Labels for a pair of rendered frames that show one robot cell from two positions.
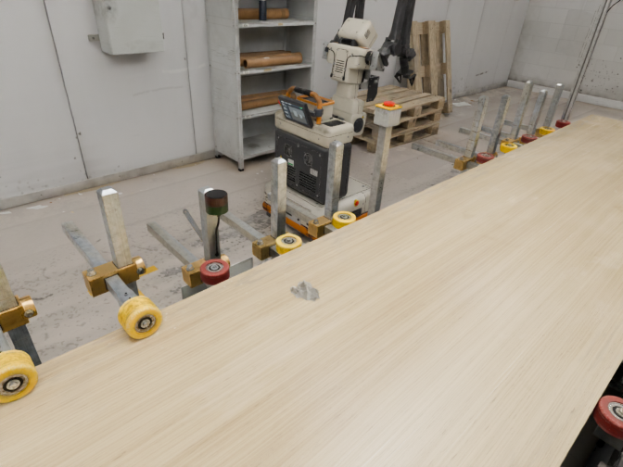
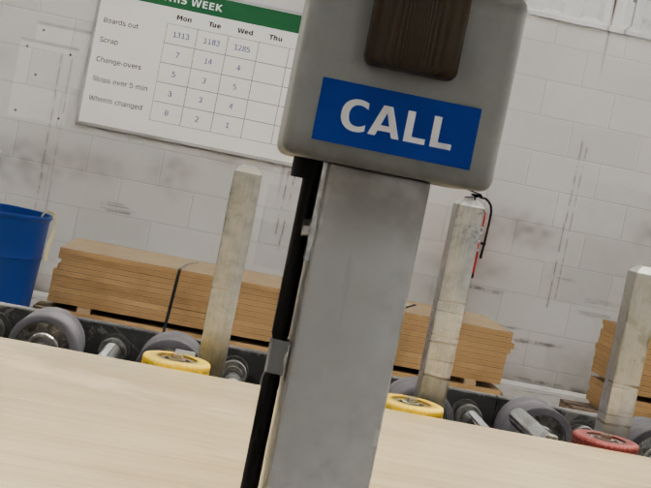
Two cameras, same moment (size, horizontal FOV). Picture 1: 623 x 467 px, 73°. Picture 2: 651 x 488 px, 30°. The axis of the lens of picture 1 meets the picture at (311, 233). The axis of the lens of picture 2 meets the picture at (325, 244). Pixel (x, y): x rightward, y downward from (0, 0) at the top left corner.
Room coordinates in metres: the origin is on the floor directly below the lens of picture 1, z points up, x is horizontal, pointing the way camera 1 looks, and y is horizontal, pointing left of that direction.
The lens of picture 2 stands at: (1.89, 0.01, 1.15)
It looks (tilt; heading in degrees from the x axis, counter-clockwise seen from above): 3 degrees down; 220
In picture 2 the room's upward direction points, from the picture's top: 11 degrees clockwise
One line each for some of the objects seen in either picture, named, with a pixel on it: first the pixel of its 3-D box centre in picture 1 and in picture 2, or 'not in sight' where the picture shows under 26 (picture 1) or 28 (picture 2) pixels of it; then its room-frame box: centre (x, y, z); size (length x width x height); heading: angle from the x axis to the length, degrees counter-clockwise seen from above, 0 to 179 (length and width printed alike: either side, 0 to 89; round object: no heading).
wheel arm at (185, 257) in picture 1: (182, 254); not in sight; (1.08, 0.40, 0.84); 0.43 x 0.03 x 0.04; 44
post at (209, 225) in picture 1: (212, 260); not in sight; (1.03, 0.29, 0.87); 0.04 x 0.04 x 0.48; 44
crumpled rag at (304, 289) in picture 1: (305, 288); not in sight; (0.86, 0.01, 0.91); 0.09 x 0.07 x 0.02; 38
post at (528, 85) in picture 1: (516, 124); not in sight; (2.43, -1.14, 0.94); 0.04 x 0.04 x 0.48; 44
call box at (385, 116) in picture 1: (387, 116); (393, 81); (1.56, -0.25, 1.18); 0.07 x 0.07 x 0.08; 44
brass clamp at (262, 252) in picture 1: (273, 244); not in sight; (1.19, 0.13, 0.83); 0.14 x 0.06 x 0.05; 134
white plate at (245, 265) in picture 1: (219, 283); not in sight; (1.07, 0.29, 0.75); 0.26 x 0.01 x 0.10; 134
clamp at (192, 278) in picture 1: (207, 269); not in sight; (1.01, 0.30, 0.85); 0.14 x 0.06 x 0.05; 134
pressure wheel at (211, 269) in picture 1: (215, 282); not in sight; (0.94, 0.26, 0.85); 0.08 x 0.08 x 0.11
